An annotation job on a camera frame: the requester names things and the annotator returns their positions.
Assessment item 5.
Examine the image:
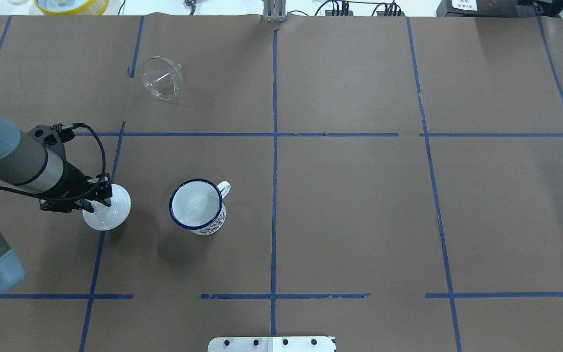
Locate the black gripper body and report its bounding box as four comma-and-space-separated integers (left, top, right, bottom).
39, 162, 112, 213

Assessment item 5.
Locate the white mug lid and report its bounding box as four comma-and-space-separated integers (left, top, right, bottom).
82, 183, 131, 231

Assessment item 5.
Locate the clear glass funnel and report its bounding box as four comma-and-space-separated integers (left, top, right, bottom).
140, 56, 185, 101

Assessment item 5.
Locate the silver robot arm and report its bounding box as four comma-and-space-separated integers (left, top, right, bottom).
0, 116, 112, 295

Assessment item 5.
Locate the white enamel mug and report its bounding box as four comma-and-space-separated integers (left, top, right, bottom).
169, 178, 232, 236

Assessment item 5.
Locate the yellow tape roll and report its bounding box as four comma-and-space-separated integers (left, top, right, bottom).
33, 0, 109, 16

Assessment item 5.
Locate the black computer box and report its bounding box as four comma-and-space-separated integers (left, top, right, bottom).
436, 0, 538, 18

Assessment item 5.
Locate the black camera cable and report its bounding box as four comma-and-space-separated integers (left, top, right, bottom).
0, 122, 108, 202

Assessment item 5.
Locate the white camera post with base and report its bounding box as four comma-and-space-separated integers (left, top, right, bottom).
207, 336, 337, 352

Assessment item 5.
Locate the aluminium frame post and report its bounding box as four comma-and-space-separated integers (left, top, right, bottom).
262, 0, 287, 23

